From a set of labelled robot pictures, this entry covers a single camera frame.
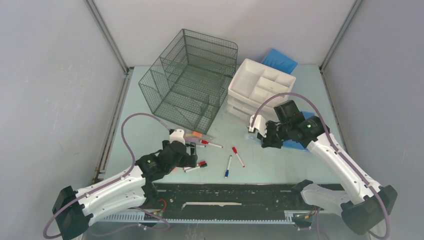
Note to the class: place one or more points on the blue cap whiteboard marker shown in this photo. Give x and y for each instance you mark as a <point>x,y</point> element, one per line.
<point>226,175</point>

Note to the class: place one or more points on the purple pink highlighter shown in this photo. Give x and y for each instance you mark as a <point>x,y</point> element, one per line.
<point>190,140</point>

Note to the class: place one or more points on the red cap marker lower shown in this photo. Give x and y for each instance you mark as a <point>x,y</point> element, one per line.
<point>200,164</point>

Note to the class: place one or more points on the orange cap clear highlighter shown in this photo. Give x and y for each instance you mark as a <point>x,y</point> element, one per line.
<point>203,136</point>

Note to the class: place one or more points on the black front rail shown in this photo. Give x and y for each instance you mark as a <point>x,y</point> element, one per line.
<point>228,202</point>

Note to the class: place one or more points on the red cap marker upper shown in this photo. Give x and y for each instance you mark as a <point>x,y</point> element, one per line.
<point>204,142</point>

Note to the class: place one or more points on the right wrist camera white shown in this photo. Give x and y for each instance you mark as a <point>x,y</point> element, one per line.
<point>257,125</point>

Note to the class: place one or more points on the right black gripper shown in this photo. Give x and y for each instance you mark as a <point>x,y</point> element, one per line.
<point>267,140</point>

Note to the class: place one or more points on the red cap marker middle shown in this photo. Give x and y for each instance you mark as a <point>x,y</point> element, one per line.
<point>238,156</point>

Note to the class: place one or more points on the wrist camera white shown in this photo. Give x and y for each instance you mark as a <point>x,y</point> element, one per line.
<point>177,135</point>
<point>257,125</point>

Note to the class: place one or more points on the blue folder at back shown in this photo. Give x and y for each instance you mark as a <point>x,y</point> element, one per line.
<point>277,60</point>

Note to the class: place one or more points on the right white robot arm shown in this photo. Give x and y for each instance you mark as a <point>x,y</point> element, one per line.
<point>363,203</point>

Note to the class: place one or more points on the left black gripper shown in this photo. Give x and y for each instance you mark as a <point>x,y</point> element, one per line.
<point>189,160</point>

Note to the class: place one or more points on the black cap marker lower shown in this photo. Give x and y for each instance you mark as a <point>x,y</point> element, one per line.
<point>196,168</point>

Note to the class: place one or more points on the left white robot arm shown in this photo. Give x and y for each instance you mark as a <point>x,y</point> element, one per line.
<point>77,210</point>

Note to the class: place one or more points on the white plastic drawer organizer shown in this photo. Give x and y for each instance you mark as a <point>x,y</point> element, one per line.
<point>252,84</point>

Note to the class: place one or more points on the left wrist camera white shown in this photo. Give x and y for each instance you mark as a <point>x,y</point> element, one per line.
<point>177,135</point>

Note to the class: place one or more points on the green wire mesh basket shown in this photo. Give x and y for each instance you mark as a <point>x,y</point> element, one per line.
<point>188,83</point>

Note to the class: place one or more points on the red cap marker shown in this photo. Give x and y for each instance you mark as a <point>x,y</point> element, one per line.
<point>204,142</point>
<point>238,156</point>
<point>200,164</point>

